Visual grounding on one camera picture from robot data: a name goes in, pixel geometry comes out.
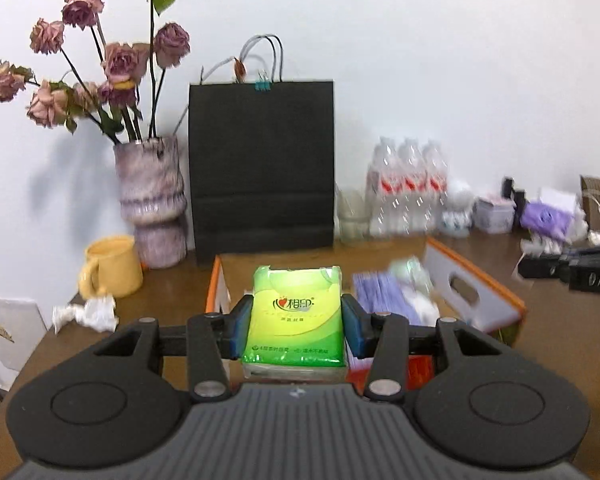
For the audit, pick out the crumpled white tissue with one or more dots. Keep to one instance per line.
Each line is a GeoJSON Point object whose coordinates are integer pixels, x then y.
{"type": "Point", "coordinates": [92, 312]}

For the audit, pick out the row of small white bottles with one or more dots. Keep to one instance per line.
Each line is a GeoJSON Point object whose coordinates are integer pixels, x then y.
{"type": "Point", "coordinates": [542, 246]}

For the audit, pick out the yellow mug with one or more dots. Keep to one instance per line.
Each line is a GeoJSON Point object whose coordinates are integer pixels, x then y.
{"type": "Point", "coordinates": [112, 267]}

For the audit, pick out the orange and white box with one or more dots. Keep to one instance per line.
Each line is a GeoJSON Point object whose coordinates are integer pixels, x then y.
{"type": "Point", "coordinates": [480, 305]}

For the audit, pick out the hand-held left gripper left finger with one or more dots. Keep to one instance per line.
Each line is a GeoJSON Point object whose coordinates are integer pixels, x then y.
{"type": "Point", "coordinates": [242, 327]}

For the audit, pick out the clear glass cup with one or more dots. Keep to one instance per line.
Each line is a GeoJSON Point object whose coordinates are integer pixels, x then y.
{"type": "Point", "coordinates": [352, 217]}

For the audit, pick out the dried pink rose bouquet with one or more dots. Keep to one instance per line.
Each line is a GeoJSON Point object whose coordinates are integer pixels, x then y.
{"type": "Point", "coordinates": [122, 62]}

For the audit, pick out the white robot figure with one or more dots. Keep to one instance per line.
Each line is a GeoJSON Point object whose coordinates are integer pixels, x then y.
{"type": "Point", "coordinates": [457, 210]}

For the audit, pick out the white storage box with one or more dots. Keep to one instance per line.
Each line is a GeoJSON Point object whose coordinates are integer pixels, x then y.
{"type": "Point", "coordinates": [492, 215]}

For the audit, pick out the purple tissue pack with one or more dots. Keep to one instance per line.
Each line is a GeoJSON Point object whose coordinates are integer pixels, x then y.
{"type": "Point", "coordinates": [550, 220]}

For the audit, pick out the green tissue pack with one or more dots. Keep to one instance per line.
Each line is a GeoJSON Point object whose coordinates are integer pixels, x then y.
{"type": "Point", "coordinates": [295, 320]}

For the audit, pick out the purple ceramic vase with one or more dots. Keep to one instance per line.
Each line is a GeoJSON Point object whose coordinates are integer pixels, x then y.
{"type": "Point", "coordinates": [152, 200]}

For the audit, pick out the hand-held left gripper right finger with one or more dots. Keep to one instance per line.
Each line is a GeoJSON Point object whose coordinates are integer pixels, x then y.
{"type": "Point", "coordinates": [352, 325]}

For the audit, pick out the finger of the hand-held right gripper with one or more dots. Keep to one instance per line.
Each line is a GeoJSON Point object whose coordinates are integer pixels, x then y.
{"type": "Point", "coordinates": [540, 266]}

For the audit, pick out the small black box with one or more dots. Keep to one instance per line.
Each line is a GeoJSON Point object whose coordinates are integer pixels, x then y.
{"type": "Point", "coordinates": [514, 192]}

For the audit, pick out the purple tissue packet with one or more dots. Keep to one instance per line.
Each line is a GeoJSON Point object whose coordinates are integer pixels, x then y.
{"type": "Point", "coordinates": [380, 292]}

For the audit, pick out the black paper bag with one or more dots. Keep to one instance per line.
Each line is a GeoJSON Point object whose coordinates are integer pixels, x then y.
{"type": "Point", "coordinates": [260, 170]}

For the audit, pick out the white paper sheets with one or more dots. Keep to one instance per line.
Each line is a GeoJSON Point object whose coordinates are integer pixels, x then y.
{"type": "Point", "coordinates": [10, 335]}

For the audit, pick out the clear water bottle red label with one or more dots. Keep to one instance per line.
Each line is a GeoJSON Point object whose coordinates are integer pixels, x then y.
{"type": "Point", "coordinates": [436, 187]}
{"type": "Point", "coordinates": [411, 190]}
{"type": "Point", "coordinates": [382, 190]}

